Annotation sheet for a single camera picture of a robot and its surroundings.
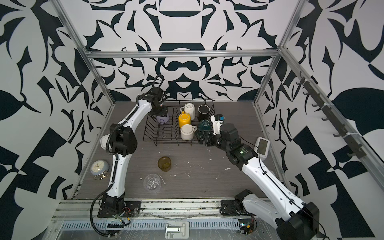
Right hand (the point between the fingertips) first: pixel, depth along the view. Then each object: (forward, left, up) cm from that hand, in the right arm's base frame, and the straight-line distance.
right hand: (202, 132), depth 73 cm
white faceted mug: (+27, +7, -12) cm, 30 cm away
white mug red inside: (+10, +8, -15) cm, 20 cm away
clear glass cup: (-16, +27, -25) cm, 40 cm away
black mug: (+24, -3, -13) cm, 28 cm away
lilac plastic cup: (+21, +24, -17) cm, 36 cm away
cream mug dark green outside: (+13, -3, -13) cm, 18 cm away
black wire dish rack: (+14, +19, -20) cm, 31 cm away
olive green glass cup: (-6, +21, -22) cm, 31 cm away
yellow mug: (+20, +10, -14) cm, 26 cm away
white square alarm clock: (+8, +60, -20) cm, 64 cm away
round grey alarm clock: (-10, +56, -19) cm, 60 cm away
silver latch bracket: (-37, +12, -22) cm, 45 cm away
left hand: (+26, +25, -12) cm, 38 cm away
